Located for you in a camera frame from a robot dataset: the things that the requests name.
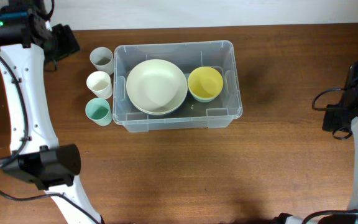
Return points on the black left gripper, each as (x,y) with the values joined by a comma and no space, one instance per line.
(70,43)

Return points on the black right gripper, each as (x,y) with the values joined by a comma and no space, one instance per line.
(332,120)

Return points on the grey plastic cup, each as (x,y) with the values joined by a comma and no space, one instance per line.
(103,60)

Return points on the cream plastic cup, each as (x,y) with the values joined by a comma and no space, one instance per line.
(99,83)

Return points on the mint green plastic cup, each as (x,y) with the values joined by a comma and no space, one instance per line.
(99,111)

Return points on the beige plastic plate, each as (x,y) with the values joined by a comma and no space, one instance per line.
(156,81)
(157,110)

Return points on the mint green plastic bowl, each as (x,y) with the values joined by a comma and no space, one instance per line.
(203,100)

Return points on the yellow plastic bowl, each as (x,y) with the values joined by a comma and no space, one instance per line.
(205,82)

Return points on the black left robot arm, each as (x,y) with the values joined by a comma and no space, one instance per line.
(27,43)

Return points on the clear plastic storage bin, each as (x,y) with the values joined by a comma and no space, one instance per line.
(218,113)

